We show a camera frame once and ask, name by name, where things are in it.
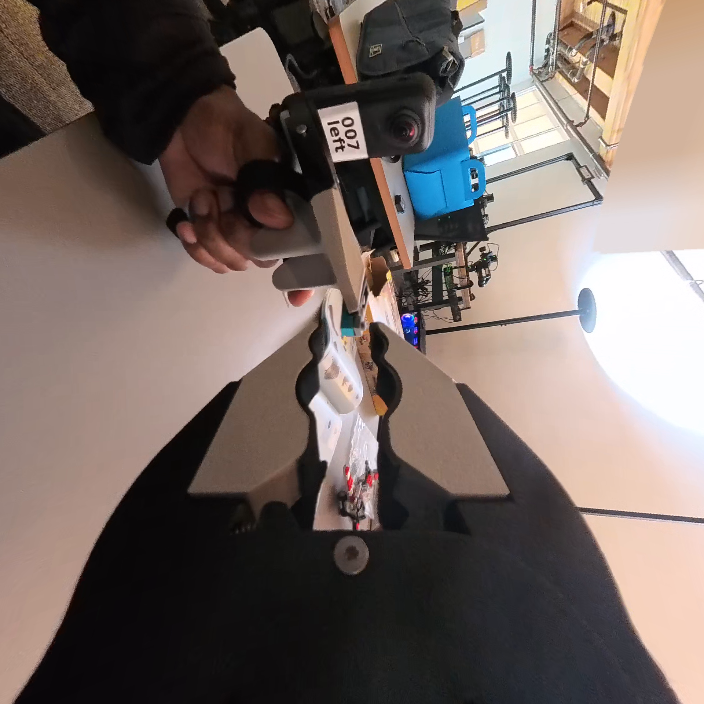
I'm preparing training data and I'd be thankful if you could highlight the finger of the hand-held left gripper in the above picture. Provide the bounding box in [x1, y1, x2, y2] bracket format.
[272, 254, 339, 292]
[250, 186, 372, 326]

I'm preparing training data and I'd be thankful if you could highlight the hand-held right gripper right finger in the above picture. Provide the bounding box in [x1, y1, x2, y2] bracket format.
[370, 323, 511, 530]

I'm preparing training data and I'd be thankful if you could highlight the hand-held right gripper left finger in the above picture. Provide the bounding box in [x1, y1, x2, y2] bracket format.
[188, 322, 331, 530]

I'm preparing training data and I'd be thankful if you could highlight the person's left forearm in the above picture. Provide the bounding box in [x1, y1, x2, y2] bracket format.
[33, 0, 238, 166]

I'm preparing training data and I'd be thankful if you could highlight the grey desk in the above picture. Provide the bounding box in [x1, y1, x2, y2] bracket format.
[0, 26, 386, 704]

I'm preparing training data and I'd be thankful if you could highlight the person's left hand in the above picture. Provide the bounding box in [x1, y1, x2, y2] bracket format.
[158, 85, 315, 308]

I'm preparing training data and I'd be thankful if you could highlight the yellow toy set box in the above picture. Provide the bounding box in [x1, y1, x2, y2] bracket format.
[356, 254, 398, 417]

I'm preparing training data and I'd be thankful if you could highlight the dark navy backpack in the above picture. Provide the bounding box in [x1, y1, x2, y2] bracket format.
[355, 0, 466, 93]

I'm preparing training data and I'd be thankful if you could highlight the clear plastic bag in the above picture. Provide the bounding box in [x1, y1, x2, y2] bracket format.
[334, 414, 381, 530]

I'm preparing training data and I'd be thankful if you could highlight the blue felt bag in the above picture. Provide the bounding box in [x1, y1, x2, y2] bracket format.
[403, 96, 488, 221]

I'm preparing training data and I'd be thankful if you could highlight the red grey toy plane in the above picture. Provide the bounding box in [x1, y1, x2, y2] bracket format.
[337, 461, 381, 532]

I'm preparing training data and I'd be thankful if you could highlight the instruction booklet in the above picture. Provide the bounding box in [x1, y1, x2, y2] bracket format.
[307, 289, 368, 464]

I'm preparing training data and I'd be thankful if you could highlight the lit computer tower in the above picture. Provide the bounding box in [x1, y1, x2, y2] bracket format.
[400, 309, 425, 351]

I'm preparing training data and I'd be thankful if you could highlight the black floor lamp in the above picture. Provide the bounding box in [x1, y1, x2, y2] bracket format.
[425, 287, 598, 337]

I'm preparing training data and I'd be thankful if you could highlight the black light stand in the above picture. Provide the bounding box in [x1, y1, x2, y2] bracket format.
[577, 506, 704, 525]

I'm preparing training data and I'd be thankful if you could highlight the equipment rack with cables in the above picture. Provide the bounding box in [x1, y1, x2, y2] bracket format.
[406, 209, 502, 323]

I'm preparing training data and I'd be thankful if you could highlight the black metal frame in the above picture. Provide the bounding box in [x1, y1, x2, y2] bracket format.
[483, 152, 606, 233]

